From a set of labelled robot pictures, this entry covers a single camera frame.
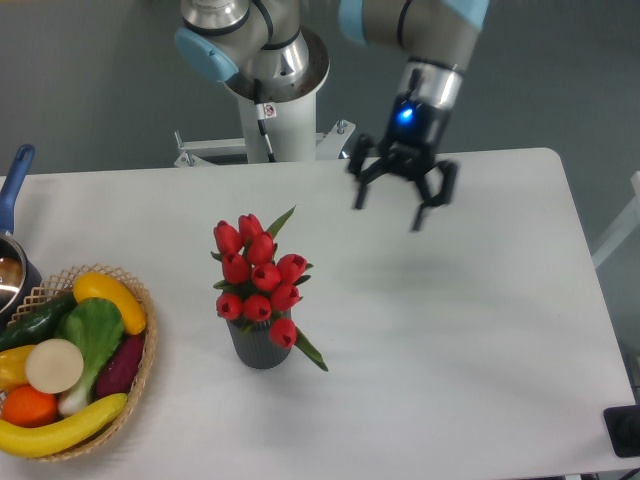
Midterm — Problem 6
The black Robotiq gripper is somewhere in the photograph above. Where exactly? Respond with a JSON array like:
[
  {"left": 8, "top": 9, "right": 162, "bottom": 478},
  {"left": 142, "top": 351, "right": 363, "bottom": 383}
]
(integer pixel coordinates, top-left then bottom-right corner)
[{"left": 347, "top": 94, "right": 459, "bottom": 232}]

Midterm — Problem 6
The red tulip bouquet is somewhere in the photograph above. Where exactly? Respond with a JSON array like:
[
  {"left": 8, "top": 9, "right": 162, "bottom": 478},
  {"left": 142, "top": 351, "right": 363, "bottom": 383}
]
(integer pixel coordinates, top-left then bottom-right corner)
[{"left": 211, "top": 209, "right": 329, "bottom": 372}]

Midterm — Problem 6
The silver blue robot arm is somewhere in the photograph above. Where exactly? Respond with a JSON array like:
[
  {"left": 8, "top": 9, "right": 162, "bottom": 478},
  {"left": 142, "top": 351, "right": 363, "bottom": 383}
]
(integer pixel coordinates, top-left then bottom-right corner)
[{"left": 174, "top": 1, "right": 488, "bottom": 228}]

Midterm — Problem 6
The dark grey ribbed vase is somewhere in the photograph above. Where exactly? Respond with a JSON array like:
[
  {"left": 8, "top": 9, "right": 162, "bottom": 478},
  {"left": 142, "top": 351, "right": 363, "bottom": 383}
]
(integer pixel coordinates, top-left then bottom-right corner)
[{"left": 226, "top": 317, "right": 290, "bottom": 370}]

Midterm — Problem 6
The black device at edge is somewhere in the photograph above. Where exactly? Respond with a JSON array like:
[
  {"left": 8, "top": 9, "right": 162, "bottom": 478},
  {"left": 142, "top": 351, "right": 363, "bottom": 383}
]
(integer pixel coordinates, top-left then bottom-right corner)
[{"left": 603, "top": 405, "right": 639, "bottom": 458}]

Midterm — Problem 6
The yellow squash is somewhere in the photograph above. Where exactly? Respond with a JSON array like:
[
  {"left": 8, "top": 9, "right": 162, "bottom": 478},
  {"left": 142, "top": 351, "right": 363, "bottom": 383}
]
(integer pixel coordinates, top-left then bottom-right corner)
[{"left": 72, "top": 271, "right": 146, "bottom": 335}]

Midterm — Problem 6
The green bok choy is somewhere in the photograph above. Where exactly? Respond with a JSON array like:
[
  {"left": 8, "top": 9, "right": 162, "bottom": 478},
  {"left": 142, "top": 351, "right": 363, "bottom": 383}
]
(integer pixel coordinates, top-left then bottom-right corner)
[{"left": 55, "top": 298, "right": 124, "bottom": 417}]

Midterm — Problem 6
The purple sweet potato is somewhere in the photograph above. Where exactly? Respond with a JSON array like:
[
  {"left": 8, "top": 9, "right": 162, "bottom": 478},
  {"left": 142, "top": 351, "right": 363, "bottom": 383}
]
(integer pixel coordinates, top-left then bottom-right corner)
[{"left": 94, "top": 335, "right": 144, "bottom": 399}]

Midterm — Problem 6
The woven wicker basket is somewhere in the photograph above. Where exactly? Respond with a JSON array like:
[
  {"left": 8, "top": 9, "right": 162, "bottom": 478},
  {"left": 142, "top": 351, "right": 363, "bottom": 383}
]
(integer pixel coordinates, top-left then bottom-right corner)
[{"left": 1, "top": 264, "right": 157, "bottom": 461}]

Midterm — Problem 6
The green cucumber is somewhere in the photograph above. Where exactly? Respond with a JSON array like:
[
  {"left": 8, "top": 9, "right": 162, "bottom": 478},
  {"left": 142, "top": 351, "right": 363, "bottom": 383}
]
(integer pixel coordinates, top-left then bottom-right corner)
[{"left": 1, "top": 292, "right": 77, "bottom": 351}]

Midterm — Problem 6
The white round radish slice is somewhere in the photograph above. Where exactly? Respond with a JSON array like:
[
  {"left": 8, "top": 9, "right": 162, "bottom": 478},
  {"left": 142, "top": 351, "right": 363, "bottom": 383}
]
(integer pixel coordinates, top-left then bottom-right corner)
[{"left": 25, "top": 338, "right": 84, "bottom": 394}]

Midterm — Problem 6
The yellow bell pepper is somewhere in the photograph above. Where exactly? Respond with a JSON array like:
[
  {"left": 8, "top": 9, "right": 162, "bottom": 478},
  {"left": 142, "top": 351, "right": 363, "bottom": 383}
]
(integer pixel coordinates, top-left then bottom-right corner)
[{"left": 0, "top": 345, "right": 35, "bottom": 392}]

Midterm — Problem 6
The orange fruit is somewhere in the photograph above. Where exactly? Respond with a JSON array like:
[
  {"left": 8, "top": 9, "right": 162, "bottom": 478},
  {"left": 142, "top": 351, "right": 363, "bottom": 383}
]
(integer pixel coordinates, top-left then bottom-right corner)
[{"left": 1, "top": 385, "right": 58, "bottom": 428}]

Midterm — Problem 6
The yellow banana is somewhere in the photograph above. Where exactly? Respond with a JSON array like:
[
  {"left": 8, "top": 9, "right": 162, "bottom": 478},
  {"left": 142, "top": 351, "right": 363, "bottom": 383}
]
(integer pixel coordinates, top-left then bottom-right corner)
[{"left": 1, "top": 393, "right": 128, "bottom": 458}]

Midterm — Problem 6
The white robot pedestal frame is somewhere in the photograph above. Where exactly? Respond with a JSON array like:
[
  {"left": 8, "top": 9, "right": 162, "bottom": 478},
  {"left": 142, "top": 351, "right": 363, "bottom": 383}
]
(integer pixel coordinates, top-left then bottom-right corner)
[{"left": 174, "top": 92, "right": 356, "bottom": 167}]

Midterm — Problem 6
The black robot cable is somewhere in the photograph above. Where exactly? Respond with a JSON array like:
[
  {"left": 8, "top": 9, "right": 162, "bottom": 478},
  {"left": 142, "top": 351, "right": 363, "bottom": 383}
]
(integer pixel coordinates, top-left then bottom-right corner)
[{"left": 251, "top": 78, "right": 279, "bottom": 164}]

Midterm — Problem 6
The blue handled saucepan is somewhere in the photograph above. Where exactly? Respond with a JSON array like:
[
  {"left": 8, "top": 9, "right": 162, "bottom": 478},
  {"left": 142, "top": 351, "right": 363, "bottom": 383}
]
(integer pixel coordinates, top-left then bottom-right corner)
[{"left": 1, "top": 144, "right": 42, "bottom": 331}]

